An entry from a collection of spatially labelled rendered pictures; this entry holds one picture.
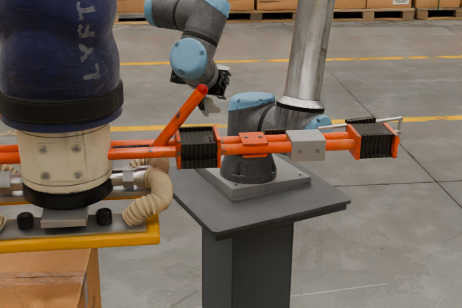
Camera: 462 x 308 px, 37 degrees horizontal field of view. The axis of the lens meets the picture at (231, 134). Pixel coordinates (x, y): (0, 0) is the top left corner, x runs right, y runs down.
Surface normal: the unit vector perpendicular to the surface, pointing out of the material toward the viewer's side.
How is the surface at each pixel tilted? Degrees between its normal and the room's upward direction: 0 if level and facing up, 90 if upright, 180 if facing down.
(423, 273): 0
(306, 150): 90
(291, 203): 0
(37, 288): 0
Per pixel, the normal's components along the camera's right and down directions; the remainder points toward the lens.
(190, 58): -0.21, -0.07
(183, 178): 0.01, -0.93
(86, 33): 0.64, 0.55
